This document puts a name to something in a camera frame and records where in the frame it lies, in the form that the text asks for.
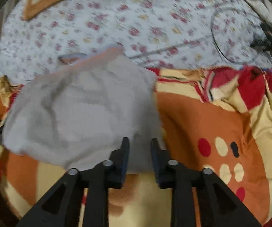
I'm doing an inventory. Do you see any beige jacket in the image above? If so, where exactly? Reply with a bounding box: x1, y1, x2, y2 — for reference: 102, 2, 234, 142
2, 46, 162, 173

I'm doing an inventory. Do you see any orange red yellow blanket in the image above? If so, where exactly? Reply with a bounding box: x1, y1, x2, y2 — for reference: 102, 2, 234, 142
0, 67, 272, 226

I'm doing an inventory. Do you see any floral white quilt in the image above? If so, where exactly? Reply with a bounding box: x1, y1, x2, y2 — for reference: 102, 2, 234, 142
0, 0, 272, 84

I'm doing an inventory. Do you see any black cable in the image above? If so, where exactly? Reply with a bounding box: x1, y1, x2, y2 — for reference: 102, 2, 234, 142
210, 6, 269, 65

